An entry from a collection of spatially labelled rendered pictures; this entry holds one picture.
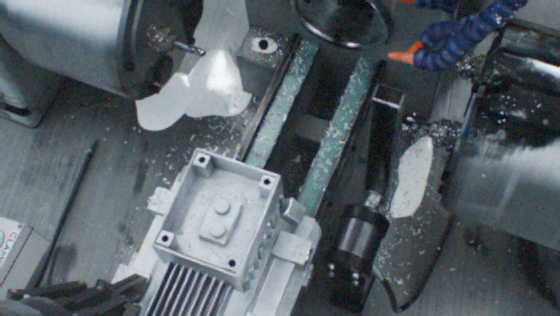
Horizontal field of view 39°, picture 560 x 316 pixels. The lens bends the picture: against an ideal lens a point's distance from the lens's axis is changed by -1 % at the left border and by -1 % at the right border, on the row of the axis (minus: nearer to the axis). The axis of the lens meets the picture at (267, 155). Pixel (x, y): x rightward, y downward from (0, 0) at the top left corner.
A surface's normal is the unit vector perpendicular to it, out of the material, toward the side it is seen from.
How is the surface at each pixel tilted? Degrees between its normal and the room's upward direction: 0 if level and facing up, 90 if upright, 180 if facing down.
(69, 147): 0
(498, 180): 58
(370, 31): 90
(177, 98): 0
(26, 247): 69
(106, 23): 47
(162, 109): 0
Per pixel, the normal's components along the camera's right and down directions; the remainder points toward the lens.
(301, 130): -0.07, -0.42
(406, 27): -0.39, 0.85
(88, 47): -0.38, 0.55
